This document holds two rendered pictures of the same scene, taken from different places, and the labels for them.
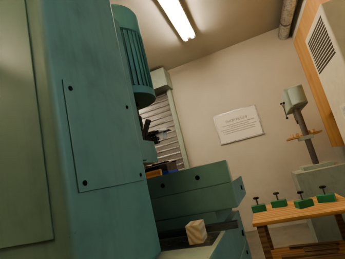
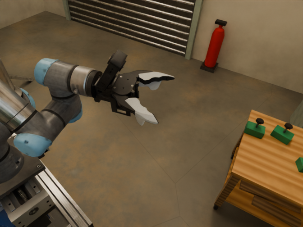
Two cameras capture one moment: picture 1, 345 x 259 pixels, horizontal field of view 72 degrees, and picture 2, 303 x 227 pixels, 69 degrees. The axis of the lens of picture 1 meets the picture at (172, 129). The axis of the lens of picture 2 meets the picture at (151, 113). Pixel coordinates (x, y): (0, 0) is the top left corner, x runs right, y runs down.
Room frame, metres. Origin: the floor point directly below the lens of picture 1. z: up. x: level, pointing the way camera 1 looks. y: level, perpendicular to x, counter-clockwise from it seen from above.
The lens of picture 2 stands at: (1.02, 0.00, 1.58)
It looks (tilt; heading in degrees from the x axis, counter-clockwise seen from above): 46 degrees down; 7
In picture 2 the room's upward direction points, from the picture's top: 5 degrees clockwise
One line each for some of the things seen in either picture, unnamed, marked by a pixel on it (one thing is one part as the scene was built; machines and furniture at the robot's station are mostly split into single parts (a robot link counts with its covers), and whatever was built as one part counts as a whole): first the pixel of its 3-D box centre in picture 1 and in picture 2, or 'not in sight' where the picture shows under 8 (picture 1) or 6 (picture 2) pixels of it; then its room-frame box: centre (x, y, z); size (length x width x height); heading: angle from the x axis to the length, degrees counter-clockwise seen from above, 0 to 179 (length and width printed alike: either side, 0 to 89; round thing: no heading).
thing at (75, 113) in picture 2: not in sight; (64, 106); (1.44, 0.31, 1.12); 0.11 x 0.08 x 0.11; 173
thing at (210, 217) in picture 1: (163, 221); not in sight; (0.78, 0.10, 0.82); 0.40 x 0.21 x 0.04; 70
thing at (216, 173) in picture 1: (127, 193); not in sight; (0.70, 0.17, 0.93); 0.60 x 0.02 x 0.06; 70
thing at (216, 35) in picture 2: not in sight; (214, 46); (3.56, -0.38, 0.30); 0.19 x 0.18 x 0.60; 163
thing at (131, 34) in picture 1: (120, 61); not in sight; (0.72, 0.12, 1.35); 0.18 x 0.18 x 0.31
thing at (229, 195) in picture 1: (154, 204); not in sight; (0.84, 0.12, 0.87); 0.61 x 0.30 x 0.06; 70
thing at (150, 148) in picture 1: (135, 156); not in sight; (0.70, 0.13, 1.03); 0.14 x 0.07 x 0.09; 160
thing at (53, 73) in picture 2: not in sight; (59, 76); (1.46, 0.31, 1.21); 0.11 x 0.08 x 0.09; 83
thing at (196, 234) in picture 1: (196, 231); not in sight; (0.55, 0.00, 0.82); 0.04 x 0.03 x 0.04; 163
